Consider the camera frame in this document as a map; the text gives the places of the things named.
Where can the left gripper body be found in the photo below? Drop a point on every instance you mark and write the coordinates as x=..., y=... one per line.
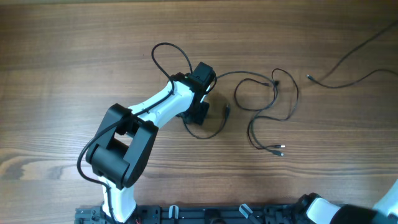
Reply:
x=196, y=114

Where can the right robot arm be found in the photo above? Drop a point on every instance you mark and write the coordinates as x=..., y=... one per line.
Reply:
x=313, y=208

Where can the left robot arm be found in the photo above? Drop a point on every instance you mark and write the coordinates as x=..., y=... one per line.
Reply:
x=125, y=137

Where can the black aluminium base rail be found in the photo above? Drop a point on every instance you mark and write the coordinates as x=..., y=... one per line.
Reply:
x=268, y=214

